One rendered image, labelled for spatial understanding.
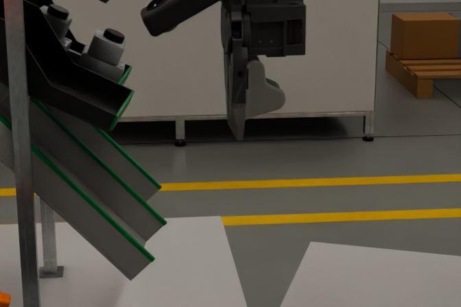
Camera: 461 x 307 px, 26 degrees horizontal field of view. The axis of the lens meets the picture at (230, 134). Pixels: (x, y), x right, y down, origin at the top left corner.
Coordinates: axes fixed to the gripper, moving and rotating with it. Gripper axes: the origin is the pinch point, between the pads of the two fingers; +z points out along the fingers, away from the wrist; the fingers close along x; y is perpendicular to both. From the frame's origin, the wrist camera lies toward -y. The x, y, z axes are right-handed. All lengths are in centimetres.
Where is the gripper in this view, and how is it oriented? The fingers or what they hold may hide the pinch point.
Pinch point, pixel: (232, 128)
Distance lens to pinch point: 108.2
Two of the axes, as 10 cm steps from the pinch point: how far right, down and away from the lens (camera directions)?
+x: -1.1, -2.8, 9.5
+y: 9.9, -0.4, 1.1
